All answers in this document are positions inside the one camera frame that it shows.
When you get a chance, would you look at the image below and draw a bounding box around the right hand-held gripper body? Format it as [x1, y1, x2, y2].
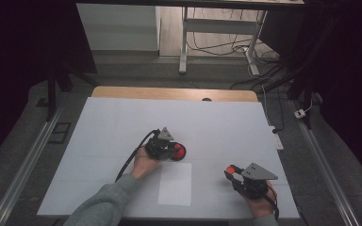
[237, 162, 279, 201]

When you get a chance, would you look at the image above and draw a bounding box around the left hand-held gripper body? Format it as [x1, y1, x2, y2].
[144, 126, 175, 161]

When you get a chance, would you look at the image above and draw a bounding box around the round black red ink pad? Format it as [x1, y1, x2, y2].
[170, 142, 188, 162]

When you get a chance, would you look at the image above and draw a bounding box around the small white paper sheet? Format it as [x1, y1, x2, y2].
[157, 162, 193, 207]

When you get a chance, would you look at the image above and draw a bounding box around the person's right hand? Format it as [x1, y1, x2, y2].
[237, 180, 279, 219]

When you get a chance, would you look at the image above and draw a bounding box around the person's left hand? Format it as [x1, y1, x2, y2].
[130, 146, 164, 181]

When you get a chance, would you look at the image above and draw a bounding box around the white power strip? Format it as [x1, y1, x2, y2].
[268, 125, 285, 151]

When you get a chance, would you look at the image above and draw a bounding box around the large white board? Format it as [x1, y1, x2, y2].
[37, 96, 301, 219]

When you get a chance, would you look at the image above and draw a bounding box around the wooden table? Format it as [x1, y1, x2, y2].
[90, 86, 260, 103]

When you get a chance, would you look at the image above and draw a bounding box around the black floor socket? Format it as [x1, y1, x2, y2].
[48, 121, 73, 145]

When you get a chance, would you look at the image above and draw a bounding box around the black metal stand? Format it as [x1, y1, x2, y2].
[36, 62, 102, 121]
[260, 46, 315, 130]

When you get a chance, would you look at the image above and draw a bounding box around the white cabinet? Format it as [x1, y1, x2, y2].
[75, 3, 161, 52]

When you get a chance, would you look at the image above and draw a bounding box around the dark curtain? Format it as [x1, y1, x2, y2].
[260, 0, 362, 183]
[0, 0, 98, 170]

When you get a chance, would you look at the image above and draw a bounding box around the left hand-held gripper black cable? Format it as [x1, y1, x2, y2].
[114, 129, 161, 183]

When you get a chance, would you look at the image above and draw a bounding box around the hand-held gripper black cable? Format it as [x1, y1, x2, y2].
[114, 129, 161, 183]
[265, 185, 281, 220]

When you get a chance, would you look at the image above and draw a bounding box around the right hand-held gripper black cable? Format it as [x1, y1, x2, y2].
[265, 185, 281, 220]

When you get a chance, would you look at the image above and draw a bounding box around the aluminium floor rail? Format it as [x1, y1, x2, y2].
[290, 100, 362, 226]
[0, 103, 64, 226]

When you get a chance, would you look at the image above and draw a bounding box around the black floor cable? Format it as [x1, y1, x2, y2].
[187, 8, 281, 64]

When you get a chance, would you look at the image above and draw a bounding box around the white desk frame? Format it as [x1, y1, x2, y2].
[178, 6, 269, 77]

